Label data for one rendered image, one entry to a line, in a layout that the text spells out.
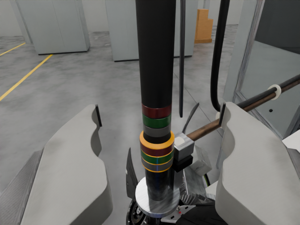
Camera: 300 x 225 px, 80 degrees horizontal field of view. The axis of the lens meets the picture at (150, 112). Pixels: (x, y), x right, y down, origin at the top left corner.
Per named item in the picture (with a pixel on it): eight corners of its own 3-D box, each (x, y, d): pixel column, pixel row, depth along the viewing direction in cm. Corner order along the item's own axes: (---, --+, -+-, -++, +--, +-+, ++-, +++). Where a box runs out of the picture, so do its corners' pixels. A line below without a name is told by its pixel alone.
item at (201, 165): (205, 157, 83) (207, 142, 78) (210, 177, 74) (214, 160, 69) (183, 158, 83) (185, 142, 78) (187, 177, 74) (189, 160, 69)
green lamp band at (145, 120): (159, 109, 23) (159, 100, 22) (177, 121, 21) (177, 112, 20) (136, 118, 21) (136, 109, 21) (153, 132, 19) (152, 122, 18)
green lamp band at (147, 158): (160, 136, 26) (160, 130, 26) (180, 154, 23) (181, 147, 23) (134, 148, 24) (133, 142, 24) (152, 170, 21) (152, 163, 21)
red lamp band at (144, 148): (160, 129, 26) (160, 122, 25) (181, 147, 23) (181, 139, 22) (133, 141, 24) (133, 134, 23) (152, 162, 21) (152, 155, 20)
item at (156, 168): (160, 143, 27) (160, 137, 26) (180, 161, 24) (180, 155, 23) (135, 156, 25) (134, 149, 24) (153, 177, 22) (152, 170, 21)
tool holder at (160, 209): (170, 166, 34) (172, 124, 29) (197, 194, 29) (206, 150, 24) (127, 190, 30) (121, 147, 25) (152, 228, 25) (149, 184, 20)
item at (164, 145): (160, 145, 27) (160, 120, 25) (179, 163, 24) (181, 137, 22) (135, 157, 25) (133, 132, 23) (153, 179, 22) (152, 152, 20)
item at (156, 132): (159, 117, 24) (159, 109, 23) (176, 130, 21) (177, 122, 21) (137, 126, 22) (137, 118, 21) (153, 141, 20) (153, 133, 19)
